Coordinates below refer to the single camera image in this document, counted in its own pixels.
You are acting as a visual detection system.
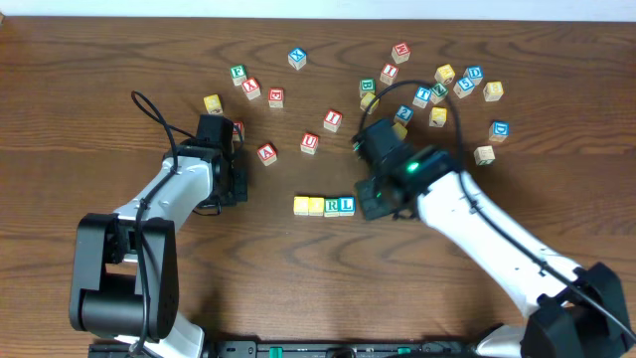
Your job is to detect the blue L block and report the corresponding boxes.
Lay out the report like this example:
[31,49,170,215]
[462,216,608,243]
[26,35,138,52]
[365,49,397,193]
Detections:
[338,196,356,217]

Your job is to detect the green R block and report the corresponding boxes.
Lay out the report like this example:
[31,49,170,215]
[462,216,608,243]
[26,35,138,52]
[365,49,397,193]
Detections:
[324,198,340,217]

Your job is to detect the yellow O block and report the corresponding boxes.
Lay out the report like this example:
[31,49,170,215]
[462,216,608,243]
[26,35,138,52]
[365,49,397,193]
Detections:
[308,197,325,217]

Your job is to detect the yellow C block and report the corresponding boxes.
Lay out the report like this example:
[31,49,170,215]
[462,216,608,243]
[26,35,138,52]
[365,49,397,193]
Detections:
[293,196,310,216]

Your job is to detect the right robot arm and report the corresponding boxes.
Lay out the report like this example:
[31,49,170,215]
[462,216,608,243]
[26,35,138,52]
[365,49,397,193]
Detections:
[352,119,635,357]

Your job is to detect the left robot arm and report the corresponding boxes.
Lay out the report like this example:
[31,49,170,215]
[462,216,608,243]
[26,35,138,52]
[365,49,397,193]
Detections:
[70,114,247,357]

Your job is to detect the red U block left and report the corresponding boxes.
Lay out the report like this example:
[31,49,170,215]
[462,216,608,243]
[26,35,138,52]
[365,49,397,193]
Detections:
[233,121,244,142]

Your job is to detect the red u block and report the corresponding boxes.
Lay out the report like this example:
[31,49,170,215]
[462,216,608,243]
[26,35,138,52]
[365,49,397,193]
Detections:
[233,121,244,142]
[300,133,319,155]

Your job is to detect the yellow block far left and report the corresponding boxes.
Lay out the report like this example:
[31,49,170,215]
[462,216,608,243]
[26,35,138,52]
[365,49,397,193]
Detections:
[203,94,224,115]

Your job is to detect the red A block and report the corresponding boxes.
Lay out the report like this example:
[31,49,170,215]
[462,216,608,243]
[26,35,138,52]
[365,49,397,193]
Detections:
[257,143,277,166]

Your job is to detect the red X block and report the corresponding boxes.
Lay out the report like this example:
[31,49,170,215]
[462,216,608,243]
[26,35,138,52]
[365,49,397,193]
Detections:
[241,78,261,100]

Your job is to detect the yellow S block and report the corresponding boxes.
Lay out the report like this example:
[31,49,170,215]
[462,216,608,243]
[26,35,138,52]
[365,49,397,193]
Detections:
[393,122,407,140]

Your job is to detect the green F block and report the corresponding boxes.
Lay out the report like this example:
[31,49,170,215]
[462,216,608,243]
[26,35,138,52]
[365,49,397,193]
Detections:
[230,65,247,87]

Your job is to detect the red E block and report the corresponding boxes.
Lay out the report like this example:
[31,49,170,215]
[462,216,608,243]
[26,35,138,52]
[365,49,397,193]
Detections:
[268,88,284,108]

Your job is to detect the blue 2 block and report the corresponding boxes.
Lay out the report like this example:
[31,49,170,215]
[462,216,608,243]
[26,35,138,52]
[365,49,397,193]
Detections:
[394,104,414,127]

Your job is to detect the red U block centre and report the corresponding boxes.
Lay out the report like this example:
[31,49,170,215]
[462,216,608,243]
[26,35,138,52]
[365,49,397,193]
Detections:
[300,133,319,155]

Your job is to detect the red I block centre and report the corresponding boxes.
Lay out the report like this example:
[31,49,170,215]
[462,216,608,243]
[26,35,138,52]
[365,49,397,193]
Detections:
[323,109,343,132]

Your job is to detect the red i block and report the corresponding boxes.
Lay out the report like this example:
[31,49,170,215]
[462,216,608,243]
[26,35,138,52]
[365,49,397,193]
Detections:
[380,64,398,86]
[323,109,343,132]

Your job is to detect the yellow block centre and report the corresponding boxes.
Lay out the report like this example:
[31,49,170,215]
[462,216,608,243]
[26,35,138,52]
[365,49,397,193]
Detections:
[360,92,380,114]

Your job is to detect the yellow block hammer side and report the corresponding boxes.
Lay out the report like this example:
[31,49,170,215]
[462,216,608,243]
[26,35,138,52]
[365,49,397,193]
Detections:
[429,106,447,127]

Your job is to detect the blue T block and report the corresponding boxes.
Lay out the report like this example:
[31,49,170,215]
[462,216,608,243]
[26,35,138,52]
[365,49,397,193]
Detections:
[412,87,431,108]

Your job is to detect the green B block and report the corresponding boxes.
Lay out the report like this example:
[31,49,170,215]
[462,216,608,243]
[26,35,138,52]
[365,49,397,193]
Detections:
[359,78,376,97]

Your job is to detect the plain wood L block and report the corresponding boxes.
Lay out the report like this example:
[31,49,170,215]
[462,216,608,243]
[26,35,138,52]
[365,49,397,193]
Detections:
[473,145,496,166]

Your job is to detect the blue X block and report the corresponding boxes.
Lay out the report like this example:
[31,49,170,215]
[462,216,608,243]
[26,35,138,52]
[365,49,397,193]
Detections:
[288,48,307,71]

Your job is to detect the green Z block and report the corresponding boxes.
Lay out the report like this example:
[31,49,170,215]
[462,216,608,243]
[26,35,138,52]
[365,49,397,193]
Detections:
[430,83,448,104]

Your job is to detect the red I block upper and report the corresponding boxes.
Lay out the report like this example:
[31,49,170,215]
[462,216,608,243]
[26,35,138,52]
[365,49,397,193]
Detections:
[380,64,398,86]

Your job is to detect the blue D block right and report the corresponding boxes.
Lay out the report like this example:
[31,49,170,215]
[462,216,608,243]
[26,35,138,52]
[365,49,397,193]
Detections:
[489,121,510,142]

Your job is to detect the blue d block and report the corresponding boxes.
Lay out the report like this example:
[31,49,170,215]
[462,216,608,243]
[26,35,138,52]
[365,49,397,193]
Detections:
[463,66,484,86]
[489,121,510,142]

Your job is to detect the yellow block upper right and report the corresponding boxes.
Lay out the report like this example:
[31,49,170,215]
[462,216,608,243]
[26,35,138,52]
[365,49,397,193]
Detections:
[434,64,455,86]

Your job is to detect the blue 5 block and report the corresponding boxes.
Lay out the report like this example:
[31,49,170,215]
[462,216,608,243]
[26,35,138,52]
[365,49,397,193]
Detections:
[453,78,475,98]

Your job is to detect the red block top right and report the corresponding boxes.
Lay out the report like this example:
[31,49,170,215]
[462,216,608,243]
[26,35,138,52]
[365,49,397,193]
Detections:
[392,42,411,65]

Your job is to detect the yellow 8 block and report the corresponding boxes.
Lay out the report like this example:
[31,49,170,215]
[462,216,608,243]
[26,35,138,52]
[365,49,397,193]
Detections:
[483,82,505,102]

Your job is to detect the blue D block upper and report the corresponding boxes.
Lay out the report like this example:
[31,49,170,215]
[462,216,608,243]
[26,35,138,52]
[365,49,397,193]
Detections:
[463,66,484,86]

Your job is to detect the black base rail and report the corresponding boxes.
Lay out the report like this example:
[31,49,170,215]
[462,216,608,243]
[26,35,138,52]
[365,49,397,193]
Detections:
[87,339,483,358]

